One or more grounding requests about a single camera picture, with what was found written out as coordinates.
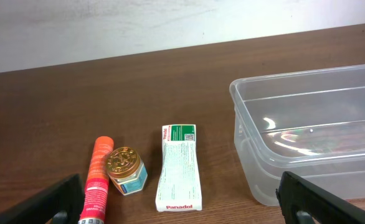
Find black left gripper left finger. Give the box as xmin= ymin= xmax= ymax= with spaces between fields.
xmin=0 ymin=174 xmax=85 ymax=224

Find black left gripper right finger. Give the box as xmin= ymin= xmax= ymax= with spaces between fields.
xmin=276 ymin=171 xmax=365 ymax=224

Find orange tablet tube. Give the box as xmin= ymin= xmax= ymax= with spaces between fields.
xmin=78 ymin=136 xmax=114 ymax=224

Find gold lid balm jar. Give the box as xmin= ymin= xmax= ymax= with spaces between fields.
xmin=105 ymin=147 xmax=148 ymax=195

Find white green Panadol box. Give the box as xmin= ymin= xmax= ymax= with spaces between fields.
xmin=155 ymin=124 xmax=202 ymax=212

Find clear plastic container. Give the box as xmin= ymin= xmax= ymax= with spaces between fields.
xmin=229 ymin=64 xmax=365 ymax=206

